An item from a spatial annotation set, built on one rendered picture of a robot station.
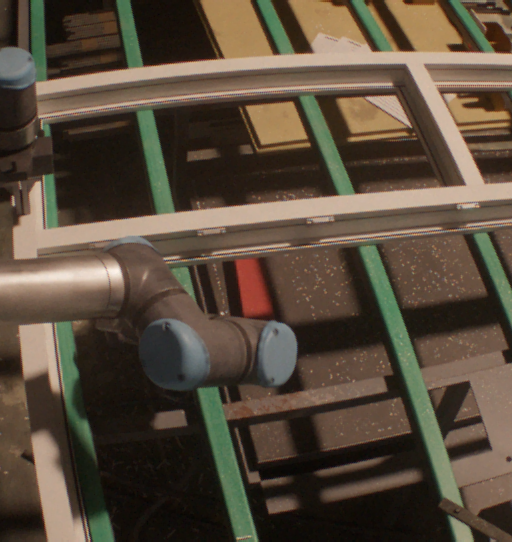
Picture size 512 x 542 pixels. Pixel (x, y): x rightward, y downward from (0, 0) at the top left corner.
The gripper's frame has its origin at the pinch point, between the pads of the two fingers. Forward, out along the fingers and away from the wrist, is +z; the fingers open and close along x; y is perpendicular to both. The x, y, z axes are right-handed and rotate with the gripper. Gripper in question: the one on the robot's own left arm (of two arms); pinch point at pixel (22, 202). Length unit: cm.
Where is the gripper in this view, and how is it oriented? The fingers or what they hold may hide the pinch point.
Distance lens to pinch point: 176.3
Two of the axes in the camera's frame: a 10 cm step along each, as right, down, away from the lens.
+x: -9.8, 1.1, -1.7
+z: -0.6, 6.3, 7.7
